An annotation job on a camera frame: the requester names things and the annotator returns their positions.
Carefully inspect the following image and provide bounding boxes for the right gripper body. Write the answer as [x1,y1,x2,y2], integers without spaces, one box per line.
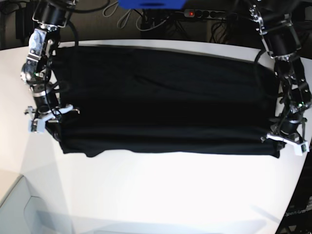
[24,104,80,123]

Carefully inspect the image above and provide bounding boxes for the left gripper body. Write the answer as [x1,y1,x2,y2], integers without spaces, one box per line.
[260,119,307,146]

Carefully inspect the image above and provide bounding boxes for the black printed t-shirt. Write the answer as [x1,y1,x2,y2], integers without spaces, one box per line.
[52,46,280,157]

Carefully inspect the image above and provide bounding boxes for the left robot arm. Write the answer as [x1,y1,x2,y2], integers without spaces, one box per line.
[244,0,312,148]

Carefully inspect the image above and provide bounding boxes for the grey plastic bin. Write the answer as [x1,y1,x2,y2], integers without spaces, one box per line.
[0,177,43,234]

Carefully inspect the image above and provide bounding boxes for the black device on floor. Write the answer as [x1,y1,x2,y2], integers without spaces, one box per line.
[15,2,33,41]

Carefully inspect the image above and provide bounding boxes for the blue box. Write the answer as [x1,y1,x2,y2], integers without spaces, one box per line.
[118,0,186,9]

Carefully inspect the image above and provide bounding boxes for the black power strip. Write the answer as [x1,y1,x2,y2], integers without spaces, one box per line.
[183,9,227,20]

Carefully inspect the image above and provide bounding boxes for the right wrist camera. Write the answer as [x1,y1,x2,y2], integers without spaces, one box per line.
[28,119,45,133]

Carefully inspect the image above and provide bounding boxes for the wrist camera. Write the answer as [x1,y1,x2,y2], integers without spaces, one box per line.
[28,119,45,133]
[294,141,310,156]

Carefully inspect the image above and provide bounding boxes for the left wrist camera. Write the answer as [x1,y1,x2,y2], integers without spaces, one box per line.
[294,141,310,156]

